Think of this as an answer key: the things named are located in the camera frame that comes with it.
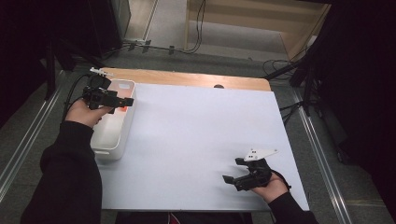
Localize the person's left hand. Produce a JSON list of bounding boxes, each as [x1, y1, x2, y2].
[[64, 98, 113, 129]]

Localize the light wooden shelf unit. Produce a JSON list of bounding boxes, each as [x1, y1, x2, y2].
[[185, 0, 332, 62]]

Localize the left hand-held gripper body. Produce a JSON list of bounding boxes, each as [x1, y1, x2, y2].
[[82, 66, 120, 115]]

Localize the white table board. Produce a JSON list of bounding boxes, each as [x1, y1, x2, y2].
[[97, 82, 310, 213]]

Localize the person's right hand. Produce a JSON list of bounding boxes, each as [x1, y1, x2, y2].
[[250, 172, 290, 203]]

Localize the metal floor rail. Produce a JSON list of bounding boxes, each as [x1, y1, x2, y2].
[[0, 87, 64, 200], [290, 88, 354, 224]]

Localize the wooden table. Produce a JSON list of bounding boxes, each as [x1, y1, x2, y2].
[[101, 67, 273, 92]]

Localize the black metal stand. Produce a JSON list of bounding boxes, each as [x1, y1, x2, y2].
[[264, 46, 325, 125]]

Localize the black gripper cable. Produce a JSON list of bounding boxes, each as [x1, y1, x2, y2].
[[272, 169, 293, 191], [62, 73, 94, 122]]

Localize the dark curtain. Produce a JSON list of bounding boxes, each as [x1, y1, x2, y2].
[[311, 0, 396, 218]]

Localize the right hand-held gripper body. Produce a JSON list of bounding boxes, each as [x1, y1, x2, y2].
[[233, 147, 279, 191]]

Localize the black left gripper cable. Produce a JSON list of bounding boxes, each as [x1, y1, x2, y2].
[[62, 73, 94, 122]]

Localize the floor cable with plugs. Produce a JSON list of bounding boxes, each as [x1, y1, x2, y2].
[[122, 38, 177, 55]]

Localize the dark cabinet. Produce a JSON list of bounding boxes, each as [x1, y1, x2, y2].
[[87, 0, 132, 59]]

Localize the black floor cables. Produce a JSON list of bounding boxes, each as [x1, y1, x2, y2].
[[262, 59, 297, 78]]

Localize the black hanging cable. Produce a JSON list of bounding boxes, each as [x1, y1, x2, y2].
[[186, 0, 207, 54]]

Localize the white plastic bin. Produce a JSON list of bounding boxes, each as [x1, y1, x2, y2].
[[90, 78, 138, 161]]

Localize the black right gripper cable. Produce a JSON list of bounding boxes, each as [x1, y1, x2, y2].
[[272, 169, 293, 191]]

